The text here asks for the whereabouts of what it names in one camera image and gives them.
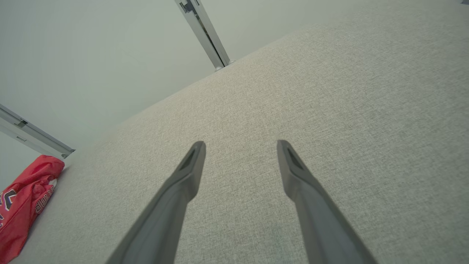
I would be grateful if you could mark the grey wheeled frame leg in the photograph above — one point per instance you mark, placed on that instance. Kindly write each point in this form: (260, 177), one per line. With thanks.
(36, 137)

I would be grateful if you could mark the red basketball jersey shirt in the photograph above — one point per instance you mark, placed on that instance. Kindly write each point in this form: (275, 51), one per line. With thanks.
(18, 220)

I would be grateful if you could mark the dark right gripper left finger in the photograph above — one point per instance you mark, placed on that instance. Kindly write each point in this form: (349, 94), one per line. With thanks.
(161, 227)

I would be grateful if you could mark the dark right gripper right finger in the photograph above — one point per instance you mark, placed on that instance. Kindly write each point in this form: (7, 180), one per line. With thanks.
(322, 227)

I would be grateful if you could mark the grey partition post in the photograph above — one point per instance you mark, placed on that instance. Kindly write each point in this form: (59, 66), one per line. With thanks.
(213, 36)
(200, 35)

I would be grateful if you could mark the grey fabric sofa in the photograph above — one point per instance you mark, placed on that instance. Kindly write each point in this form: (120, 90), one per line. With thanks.
(256, 110)

